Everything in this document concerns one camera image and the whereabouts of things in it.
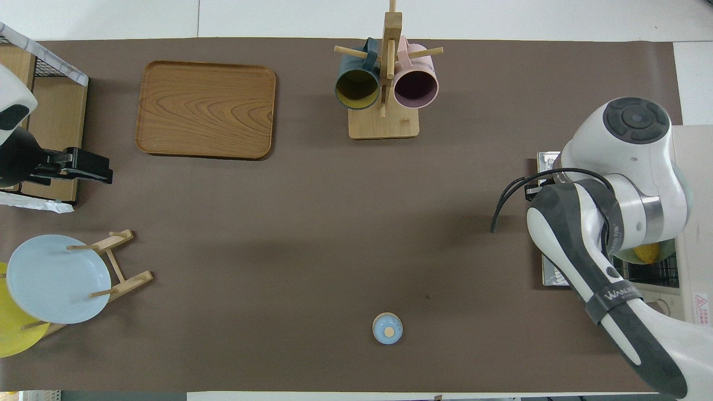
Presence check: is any brown wooden tray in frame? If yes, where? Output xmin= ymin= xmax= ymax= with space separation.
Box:
xmin=135 ymin=60 xmax=277 ymax=160

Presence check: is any wooden plate rack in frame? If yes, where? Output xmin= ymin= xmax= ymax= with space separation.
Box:
xmin=21 ymin=228 xmax=154 ymax=338

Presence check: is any oven door with glass window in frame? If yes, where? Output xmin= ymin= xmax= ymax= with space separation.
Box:
xmin=537 ymin=151 xmax=575 ymax=288

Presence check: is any yellow corn cob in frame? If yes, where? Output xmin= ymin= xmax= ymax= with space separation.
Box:
xmin=634 ymin=243 xmax=662 ymax=265

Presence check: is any light blue plate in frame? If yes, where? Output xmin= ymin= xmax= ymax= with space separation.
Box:
xmin=6 ymin=234 xmax=112 ymax=325

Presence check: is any wooden shelf with wire basket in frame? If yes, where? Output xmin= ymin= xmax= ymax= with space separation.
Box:
xmin=0 ymin=22 xmax=90 ymax=214

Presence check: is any brown table mat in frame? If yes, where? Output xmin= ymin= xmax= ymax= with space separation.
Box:
xmin=0 ymin=38 xmax=683 ymax=393

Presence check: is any light green plate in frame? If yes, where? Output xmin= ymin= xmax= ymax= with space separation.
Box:
xmin=613 ymin=162 xmax=695 ymax=266

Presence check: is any pink mug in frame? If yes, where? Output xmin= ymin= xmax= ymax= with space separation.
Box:
xmin=393 ymin=36 xmax=440 ymax=110

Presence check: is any beige toaster oven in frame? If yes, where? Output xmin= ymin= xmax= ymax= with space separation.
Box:
xmin=537 ymin=125 xmax=713 ymax=325

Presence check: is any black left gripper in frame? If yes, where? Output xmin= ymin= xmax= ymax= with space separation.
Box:
xmin=0 ymin=126 xmax=114 ymax=189

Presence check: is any dark blue mug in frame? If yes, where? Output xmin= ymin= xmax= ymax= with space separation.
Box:
xmin=334 ymin=38 xmax=382 ymax=111

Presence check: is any wooden mug tree stand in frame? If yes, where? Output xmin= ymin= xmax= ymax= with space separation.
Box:
xmin=334 ymin=0 xmax=445 ymax=140

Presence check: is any yellow plate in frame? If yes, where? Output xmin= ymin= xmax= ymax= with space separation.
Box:
xmin=0 ymin=262 xmax=51 ymax=358

